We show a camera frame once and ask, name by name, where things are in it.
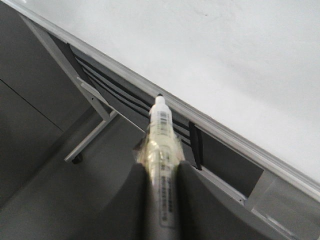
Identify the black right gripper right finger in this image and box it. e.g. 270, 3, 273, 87
176, 161, 283, 240

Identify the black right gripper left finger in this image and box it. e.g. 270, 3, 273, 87
82, 163, 147, 240

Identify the black whiteboard marker pen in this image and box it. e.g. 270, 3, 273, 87
136, 94, 184, 240

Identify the grey metal stand frame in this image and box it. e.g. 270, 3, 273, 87
24, 17, 320, 240

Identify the white whiteboard with metal frame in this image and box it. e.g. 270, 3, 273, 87
6, 0, 320, 200

